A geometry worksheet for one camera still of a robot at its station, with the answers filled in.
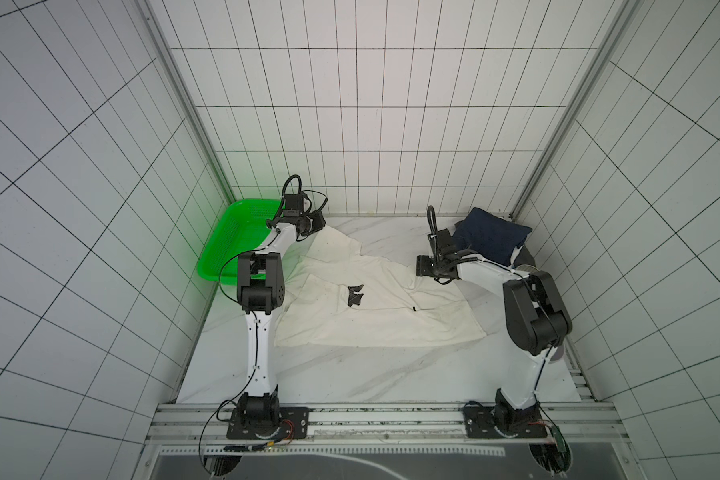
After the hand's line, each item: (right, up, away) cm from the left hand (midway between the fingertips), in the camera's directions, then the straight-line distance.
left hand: (326, 224), depth 107 cm
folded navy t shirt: (+58, -4, -5) cm, 58 cm away
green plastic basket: (-34, -1, +8) cm, 35 cm away
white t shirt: (+5, -24, -13) cm, 28 cm away
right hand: (+35, -14, -8) cm, 39 cm away
